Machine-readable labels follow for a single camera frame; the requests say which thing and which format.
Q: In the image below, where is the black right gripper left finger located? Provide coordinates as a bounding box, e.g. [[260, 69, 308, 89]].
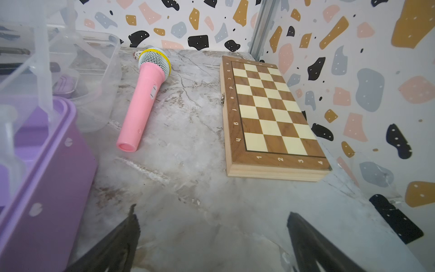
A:
[[65, 205, 140, 272]]

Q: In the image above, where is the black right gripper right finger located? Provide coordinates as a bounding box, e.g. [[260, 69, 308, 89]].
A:
[[287, 212, 363, 272]]

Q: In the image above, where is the purple toolbox with clear lid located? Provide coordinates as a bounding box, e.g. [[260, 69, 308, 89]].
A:
[[1, 1, 122, 272]]

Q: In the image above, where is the wooden chessboard box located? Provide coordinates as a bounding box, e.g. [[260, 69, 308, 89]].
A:
[[220, 56, 332, 182]]

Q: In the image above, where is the pink toy microphone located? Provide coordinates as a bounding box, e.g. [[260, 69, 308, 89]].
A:
[[117, 48, 172, 153]]

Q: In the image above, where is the aluminium corner post right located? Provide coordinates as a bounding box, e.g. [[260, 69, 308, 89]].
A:
[[249, 0, 279, 61]]

